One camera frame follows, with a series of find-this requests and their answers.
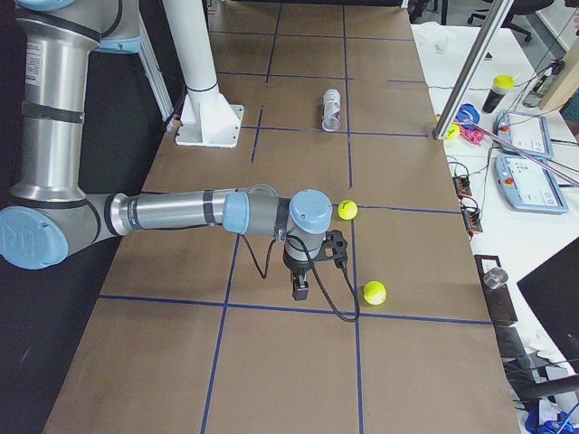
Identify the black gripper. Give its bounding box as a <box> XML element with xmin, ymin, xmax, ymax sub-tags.
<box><xmin>283</xmin><ymin>240</ymin><xmax>318</xmax><ymax>301</ymax></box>

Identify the clear tennis ball can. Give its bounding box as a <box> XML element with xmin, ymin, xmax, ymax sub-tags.
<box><xmin>321</xmin><ymin>89</ymin><xmax>341</xmax><ymax>132</ymax></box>

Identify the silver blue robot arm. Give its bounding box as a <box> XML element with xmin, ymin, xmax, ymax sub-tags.
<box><xmin>1</xmin><ymin>1</ymin><xmax>332</xmax><ymax>300</ymax></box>

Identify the spare tennis ball on desk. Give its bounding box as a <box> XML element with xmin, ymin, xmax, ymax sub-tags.
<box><xmin>445</xmin><ymin>124</ymin><xmax>460</xmax><ymax>140</ymax></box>

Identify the small metal cup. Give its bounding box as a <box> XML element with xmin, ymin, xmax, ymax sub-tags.
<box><xmin>482</xmin><ymin>267</ymin><xmax>508</xmax><ymax>290</ymax></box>

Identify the lower teach pendant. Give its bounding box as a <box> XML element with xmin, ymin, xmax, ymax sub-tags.
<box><xmin>494</xmin><ymin>154</ymin><xmax>569</xmax><ymax>214</ymax></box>

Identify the teach pendant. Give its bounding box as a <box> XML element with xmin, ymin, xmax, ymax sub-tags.
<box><xmin>494</xmin><ymin>154</ymin><xmax>569</xmax><ymax>214</ymax></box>
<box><xmin>494</xmin><ymin>109</ymin><xmax>554</xmax><ymax>160</ymax></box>

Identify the black monitor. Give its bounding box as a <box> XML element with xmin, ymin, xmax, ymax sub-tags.
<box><xmin>517</xmin><ymin>239</ymin><xmax>578</xmax><ymax>372</ymax></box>

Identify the long grabber stick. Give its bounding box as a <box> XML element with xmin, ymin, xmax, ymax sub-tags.
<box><xmin>464</xmin><ymin>120</ymin><xmax>579</xmax><ymax>187</ymax></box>

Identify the upper teach pendant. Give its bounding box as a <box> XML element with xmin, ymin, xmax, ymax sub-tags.
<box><xmin>494</xmin><ymin>109</ymin><xmax>554</xmax><ymax>160</ymax></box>

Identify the dark bottle yellow lid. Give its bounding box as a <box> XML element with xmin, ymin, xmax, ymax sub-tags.
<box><xmin>481</xmin><ymin>74</ymin><xmax>515</xmax><ymax>114</ymax></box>

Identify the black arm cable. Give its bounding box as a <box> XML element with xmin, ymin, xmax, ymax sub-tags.
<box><xmin>240</xmin><ymin>232</ymin><xmax>361</xmax><ymax>323</ymax></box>

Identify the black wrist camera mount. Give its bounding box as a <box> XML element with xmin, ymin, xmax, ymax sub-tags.
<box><xmin>314</xmin><ymin>230</ymin><xmax>348</xmax><ymax>269</ymax></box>

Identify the white camera post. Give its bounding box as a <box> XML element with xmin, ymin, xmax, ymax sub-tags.
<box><xmin>163</xmin><ymin>0</ymin><xmax>244</xmax><ymax>148</ymax></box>

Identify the aluminium frame post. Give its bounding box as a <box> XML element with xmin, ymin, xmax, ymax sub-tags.
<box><xmin>432</xmin><ymin>0</ymin><xmax>514</xmax><ymax>140</ymax></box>

